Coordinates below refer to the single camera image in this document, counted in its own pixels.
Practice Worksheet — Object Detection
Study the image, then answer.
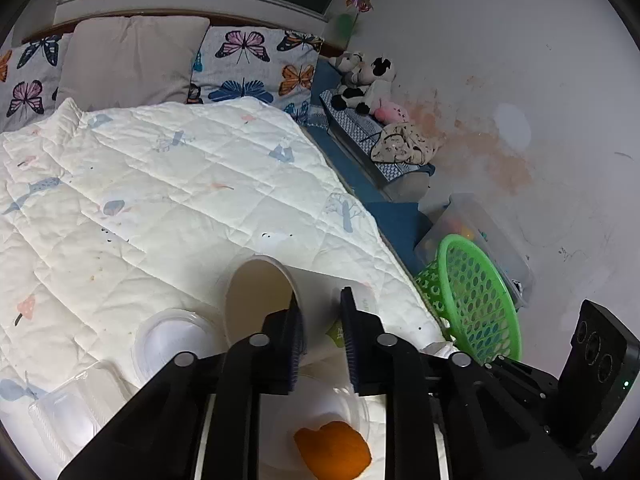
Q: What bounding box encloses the white printed quilt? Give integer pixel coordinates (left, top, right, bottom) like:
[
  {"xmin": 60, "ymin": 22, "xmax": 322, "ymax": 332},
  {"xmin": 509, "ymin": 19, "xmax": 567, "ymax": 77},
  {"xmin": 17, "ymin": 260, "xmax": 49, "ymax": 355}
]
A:
[{"xmin": 0, "ymin": 96, "xmax": 456, "ymax": 441}]

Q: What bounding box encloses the orange peel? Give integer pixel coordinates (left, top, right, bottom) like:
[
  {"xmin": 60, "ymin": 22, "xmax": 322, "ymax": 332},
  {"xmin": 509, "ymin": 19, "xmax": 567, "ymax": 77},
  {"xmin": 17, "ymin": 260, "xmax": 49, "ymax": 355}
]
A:
[{"xmin": 293, "ymin": 421, "xmax": 373, "ymax": 480}]

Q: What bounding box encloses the grey pillow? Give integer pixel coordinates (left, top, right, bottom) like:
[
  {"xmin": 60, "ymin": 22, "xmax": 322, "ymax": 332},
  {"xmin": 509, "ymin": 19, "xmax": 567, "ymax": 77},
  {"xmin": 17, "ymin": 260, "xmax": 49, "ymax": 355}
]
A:
[{"xmin": 55, "ymin": 16, "xmax": 211, "ymax": 112}]

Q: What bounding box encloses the blue striped cloth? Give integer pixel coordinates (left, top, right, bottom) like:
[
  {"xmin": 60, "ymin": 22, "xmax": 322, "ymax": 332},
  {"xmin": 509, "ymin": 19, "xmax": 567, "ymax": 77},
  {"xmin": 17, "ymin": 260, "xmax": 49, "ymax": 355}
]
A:
[{"xmin": 319, "ymin": 89, "xmax": 436, "ymax": 187}]

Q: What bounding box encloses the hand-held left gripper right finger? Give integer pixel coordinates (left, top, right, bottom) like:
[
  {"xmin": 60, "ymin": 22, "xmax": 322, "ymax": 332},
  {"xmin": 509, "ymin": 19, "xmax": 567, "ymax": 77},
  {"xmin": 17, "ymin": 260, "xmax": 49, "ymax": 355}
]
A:
[{"xmin": 340, "ymin": 287, "xmax": 583, "ymax": 480}]

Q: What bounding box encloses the pink plush toy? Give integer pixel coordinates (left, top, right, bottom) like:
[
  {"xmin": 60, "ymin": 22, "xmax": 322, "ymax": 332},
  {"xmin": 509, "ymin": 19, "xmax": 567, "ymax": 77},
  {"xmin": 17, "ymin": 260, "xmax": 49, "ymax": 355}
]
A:
[{"xmin": 375, "ymin": 100, "xmax": 412, "ymax": 125}]

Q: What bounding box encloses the black and white plush cow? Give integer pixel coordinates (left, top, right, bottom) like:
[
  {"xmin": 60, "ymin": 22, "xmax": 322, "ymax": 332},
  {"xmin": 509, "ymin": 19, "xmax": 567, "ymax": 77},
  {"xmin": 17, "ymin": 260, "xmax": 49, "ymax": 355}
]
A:
[{"xmin": 327, "ymin": 51, "xmax": 397, "ymax": 117}]

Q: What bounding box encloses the beige patterned cloth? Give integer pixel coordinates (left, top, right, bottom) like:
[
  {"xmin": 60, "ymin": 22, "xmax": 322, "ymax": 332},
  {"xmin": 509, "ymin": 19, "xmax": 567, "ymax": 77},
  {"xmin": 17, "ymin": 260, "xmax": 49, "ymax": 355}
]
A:
[{"xmin": 370, "ymin": 121, "xmax": 442, "ymax": 165}]

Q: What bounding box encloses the round clear plastic container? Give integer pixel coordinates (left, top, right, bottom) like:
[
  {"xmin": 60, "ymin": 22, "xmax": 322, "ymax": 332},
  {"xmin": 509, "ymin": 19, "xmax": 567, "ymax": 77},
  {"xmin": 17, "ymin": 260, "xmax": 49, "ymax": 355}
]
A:
[{"xmin": 131, "ymin": 309, "xmax": 222, "ymax": 387}]

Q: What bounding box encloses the green plastic basket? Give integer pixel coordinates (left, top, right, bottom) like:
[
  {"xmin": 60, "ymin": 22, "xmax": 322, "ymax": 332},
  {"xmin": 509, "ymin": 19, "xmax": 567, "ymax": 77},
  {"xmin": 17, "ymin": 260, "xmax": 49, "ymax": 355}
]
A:
[{"xmin": 414, "ymin": 234, "xmax": 522, "ymax": 366}]

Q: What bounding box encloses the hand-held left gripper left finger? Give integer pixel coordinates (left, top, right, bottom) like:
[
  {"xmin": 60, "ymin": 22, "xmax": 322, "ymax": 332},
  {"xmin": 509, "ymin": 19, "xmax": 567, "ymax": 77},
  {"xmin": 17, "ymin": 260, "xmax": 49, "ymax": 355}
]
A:
[{"xmin": 57, "ymin": 294, "xmax": 307, "ymax": 480}]

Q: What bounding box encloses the clear plastic clamshell box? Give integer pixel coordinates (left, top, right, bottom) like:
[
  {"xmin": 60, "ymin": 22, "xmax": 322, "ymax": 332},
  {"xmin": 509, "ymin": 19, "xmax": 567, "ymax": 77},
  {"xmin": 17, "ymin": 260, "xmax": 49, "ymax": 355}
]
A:
[{"xmin": 27, "ymin": 360, "xmax": 133, "ymax": 467}]

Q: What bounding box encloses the clear plastic bowl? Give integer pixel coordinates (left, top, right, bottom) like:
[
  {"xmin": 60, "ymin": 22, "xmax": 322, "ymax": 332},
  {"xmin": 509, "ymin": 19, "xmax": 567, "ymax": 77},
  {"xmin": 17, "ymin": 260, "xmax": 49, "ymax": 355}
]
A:
[{"xmin": 260, "ymin": 376, "xmax": 372, "ymax": 480}]

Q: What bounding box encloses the clear plastic storage box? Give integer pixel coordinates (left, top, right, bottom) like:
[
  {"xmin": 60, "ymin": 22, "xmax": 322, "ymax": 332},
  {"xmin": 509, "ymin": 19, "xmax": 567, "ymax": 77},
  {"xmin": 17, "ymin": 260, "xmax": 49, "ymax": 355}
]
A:
[{"xmin": 415, "ymin": 193, "xmax": 535, "ymax": 311}]

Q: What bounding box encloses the white cup with green label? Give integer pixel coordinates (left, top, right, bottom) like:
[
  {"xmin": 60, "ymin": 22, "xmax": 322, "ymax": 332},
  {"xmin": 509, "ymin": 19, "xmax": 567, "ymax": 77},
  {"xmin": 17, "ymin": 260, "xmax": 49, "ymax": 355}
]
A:
[{"xmin": 221, "ymin": 255, "xmax": 377, "ymax": 367}]

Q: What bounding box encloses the butterfly print pillow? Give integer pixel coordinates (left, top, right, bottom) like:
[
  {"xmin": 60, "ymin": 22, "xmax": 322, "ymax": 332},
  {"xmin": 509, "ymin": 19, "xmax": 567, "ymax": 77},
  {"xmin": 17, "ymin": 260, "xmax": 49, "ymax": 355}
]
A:
[
  {"xmin": 187, "ymin": 26, "xmax": 325, "ymax": 126},
  {"xmin": 0, "ymin": 34, "xmax": 74, "ymax": 120}
]

